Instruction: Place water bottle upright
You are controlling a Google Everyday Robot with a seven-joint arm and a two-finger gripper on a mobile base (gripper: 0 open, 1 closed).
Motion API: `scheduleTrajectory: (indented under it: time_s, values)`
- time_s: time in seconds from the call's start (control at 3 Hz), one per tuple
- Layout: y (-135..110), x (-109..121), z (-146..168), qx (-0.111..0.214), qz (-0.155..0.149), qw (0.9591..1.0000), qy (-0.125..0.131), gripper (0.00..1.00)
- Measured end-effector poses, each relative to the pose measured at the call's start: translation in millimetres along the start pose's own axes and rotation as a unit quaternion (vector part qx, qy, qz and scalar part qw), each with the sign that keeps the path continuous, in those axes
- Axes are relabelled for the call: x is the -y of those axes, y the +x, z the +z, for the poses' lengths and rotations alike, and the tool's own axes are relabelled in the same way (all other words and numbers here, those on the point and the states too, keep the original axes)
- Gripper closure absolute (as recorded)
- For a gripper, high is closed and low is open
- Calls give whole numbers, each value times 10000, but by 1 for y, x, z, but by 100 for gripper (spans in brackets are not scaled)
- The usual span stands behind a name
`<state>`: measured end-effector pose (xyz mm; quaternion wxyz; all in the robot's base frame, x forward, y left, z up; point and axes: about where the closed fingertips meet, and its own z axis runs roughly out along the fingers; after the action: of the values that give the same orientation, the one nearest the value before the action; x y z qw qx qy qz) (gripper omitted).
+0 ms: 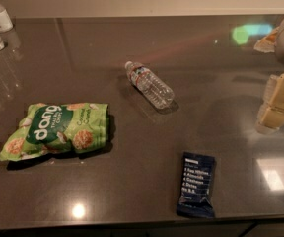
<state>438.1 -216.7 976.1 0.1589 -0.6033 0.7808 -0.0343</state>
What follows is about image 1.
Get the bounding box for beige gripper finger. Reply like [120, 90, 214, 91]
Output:
[255, 73, 284, 134]
[254, 27, 279, 53]

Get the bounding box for green Dang chips bag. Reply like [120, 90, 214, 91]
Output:
[0, 103, 109, 162]

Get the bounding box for clear plastic water bottle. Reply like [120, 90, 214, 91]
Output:
[124, 61, 175, 110]

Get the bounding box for dark blue protein bar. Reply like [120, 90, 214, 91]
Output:
[177, 152, 215, 218]

